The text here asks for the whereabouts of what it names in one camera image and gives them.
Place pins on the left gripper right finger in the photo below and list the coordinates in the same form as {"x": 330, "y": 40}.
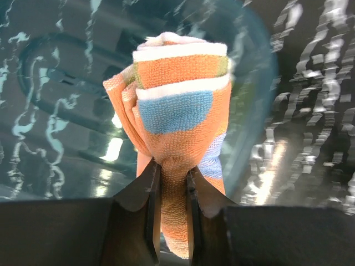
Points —
{"x": 221, "y": 232}

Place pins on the black marble pattern mat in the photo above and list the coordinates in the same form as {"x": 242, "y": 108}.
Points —
{"x": 306, "y": 153}

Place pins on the orange blue dotted towel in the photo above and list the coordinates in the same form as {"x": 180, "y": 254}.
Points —
{"x": 173, "y": 103}

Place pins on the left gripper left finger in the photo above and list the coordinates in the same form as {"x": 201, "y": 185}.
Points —
{"x": 119, "y": 230}

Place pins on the blue transparent plastic bin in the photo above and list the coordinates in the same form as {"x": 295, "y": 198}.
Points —
{"x": 60, "y": 137}

